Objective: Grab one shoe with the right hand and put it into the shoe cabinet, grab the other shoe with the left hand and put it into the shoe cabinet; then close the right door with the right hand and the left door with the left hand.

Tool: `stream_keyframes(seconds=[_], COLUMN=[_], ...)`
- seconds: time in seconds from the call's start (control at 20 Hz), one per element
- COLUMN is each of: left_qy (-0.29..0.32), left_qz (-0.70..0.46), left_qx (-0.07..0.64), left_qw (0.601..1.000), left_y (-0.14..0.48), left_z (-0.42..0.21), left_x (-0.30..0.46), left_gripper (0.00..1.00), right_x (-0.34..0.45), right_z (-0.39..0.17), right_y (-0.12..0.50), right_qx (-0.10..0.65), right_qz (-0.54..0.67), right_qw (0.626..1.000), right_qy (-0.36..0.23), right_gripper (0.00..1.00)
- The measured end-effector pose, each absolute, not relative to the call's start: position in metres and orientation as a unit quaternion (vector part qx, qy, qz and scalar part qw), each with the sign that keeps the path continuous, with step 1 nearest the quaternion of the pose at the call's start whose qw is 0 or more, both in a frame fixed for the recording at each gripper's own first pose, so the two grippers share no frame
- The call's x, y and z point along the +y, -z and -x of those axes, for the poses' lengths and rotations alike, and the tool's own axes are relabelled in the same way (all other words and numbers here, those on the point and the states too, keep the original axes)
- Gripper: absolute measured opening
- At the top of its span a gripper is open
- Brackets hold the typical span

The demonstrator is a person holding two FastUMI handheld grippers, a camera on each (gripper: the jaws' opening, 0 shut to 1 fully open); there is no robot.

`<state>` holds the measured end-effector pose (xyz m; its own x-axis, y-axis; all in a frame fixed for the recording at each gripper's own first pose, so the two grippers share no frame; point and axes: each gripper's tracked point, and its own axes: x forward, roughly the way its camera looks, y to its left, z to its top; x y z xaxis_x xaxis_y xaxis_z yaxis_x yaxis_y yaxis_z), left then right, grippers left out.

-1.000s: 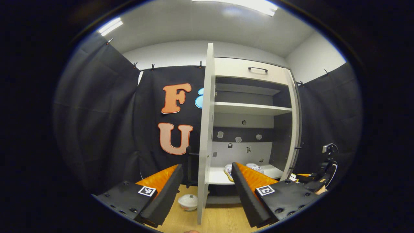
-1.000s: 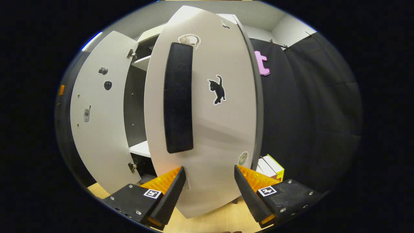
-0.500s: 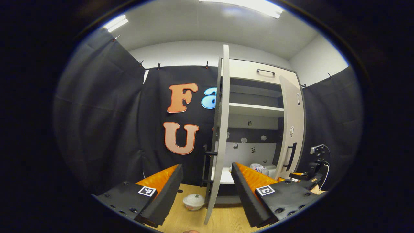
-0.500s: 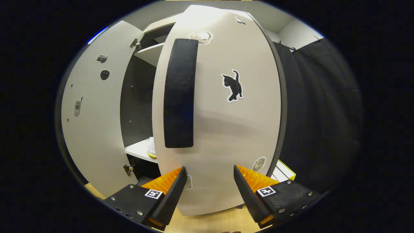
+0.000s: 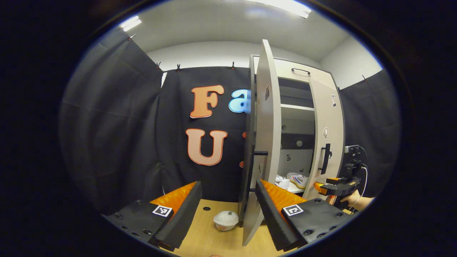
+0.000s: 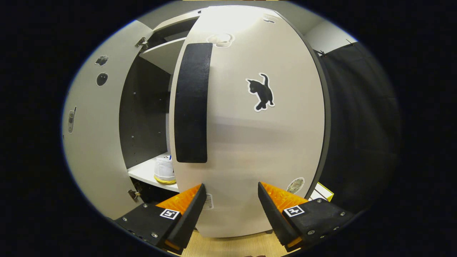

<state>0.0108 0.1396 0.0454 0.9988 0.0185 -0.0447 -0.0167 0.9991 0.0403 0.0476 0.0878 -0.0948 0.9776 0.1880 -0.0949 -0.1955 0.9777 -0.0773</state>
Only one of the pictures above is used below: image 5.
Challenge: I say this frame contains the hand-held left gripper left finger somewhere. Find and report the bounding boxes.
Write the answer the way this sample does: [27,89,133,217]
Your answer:
[103,181,203,251]

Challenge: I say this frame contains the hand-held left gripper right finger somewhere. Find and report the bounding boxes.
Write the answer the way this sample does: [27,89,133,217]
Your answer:
[255,178,355,251]

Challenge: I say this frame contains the white and grey shoe cabinet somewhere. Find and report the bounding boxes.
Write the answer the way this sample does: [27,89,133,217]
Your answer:
[249,54,345,200]

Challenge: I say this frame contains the white cabinet drawer front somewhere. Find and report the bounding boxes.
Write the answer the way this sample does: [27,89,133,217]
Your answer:
[273,58,335,85]

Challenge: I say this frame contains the white lidded bowl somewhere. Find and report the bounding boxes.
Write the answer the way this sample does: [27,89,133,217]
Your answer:
[213,211,240,232]

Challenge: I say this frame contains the black backdrop cloth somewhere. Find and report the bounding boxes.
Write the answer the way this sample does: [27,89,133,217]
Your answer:
[59,27,402,215]

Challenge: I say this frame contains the ceiling light panel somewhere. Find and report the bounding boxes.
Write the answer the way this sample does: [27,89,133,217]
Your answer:
[246,0,312,19]
[119,15,142,32]

